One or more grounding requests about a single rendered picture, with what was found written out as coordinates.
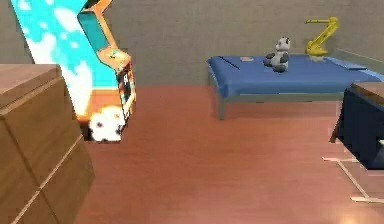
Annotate black and white panda toy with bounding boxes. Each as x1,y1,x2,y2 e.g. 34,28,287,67
262,36,292,74

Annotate turquoise and orange arcade cabinet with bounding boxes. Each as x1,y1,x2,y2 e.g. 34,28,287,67
9,0,137,143

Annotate brown wooden chest of drawers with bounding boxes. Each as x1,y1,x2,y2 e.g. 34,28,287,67
0,63,96,224

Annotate dark blue cabinet with wooden top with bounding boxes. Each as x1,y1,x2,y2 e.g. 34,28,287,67
329,81,384,170

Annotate blue bed with grey frame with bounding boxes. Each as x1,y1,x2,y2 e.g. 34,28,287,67
206,54,384,121

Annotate pale wooden frame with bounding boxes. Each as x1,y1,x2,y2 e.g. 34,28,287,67
321,155,384,204

